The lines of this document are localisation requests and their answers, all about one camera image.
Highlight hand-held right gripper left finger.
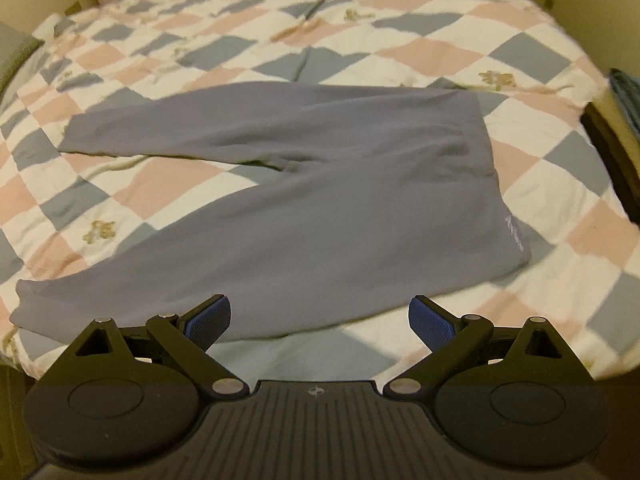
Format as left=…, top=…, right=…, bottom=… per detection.
left=74, top=295, right=251, bottom=403

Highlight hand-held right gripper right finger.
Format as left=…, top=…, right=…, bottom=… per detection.
left=382, top=295, right=568, bottom=403

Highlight grey pants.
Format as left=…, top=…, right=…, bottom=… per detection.
left=10, top=81, right=533, bottom=343

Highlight checkered quilt with bear print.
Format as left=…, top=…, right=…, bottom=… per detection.
left=0, top=0, right=640, bottom=381

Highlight black folded cloth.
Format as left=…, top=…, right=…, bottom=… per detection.
left=582, top=102, right=640, bottom=222

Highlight grey-green woven cushion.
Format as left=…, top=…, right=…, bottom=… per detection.
left=0, top=22, right=45, bottom=93

